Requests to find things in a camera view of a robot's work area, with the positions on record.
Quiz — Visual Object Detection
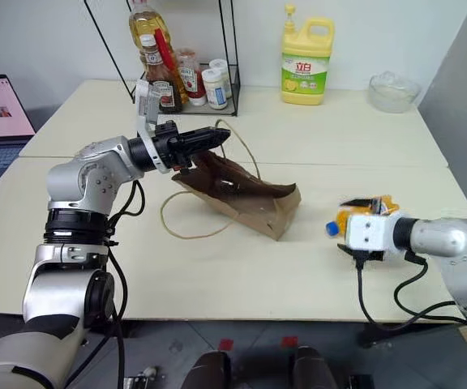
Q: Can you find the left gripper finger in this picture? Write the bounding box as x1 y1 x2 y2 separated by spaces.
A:
178 126 232 147
182 137 230 157

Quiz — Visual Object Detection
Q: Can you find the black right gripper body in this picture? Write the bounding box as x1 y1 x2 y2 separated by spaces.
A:
350 247 384 263

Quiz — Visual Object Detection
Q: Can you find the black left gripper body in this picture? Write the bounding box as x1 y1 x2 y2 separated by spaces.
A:
154 120 195 172

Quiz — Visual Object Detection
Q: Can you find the orange drink bottle blue cap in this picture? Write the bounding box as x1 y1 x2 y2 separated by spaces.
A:
323 194 402 241

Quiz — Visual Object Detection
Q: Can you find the brown paper bag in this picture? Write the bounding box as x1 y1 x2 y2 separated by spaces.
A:
160 118 303 243

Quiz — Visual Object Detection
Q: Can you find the white lidded jar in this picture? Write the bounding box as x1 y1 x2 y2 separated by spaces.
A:
200 67 229 111
208 58 234 99

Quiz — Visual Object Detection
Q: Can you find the glass ketchup bottle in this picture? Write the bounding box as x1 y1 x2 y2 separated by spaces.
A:
137 33 184 115

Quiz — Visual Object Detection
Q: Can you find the red squeeze ketchup bottle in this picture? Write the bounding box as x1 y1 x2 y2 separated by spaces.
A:
176 48 208 108

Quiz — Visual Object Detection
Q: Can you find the clear glass bowl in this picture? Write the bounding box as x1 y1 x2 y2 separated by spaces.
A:
367 70 422 114

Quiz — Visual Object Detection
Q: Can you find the yellow dish soap bottle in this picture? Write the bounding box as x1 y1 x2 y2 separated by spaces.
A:
279 3 336 107

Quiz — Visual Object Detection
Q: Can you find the cooking oil bottle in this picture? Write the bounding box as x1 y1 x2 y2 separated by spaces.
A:
127 0 191 105

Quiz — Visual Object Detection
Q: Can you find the dark rounded shape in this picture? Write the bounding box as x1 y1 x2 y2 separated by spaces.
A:
291 345 339 389
180 349 232 389

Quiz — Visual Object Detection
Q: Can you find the small metal floor device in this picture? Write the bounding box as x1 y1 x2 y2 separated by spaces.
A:
122 365 158 389

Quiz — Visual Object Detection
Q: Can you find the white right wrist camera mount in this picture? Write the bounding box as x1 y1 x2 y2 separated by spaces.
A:
345 207 401 255

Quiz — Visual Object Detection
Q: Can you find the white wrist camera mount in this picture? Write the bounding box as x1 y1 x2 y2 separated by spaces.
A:
345 207 401 255
135 78 170 176

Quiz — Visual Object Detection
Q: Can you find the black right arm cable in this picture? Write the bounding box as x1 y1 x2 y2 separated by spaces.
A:
354 250 467 372

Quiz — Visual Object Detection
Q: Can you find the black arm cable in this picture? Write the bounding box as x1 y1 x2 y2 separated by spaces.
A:
354 250 467 372
63 179 146 389

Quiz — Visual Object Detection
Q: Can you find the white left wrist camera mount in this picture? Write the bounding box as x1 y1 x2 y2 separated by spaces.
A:
135 78 170 176

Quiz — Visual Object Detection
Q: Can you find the black wire rack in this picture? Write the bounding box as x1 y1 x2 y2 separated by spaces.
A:
83 0 242 119

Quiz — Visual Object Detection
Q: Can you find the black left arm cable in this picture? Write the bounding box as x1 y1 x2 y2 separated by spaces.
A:
63 179 146 389

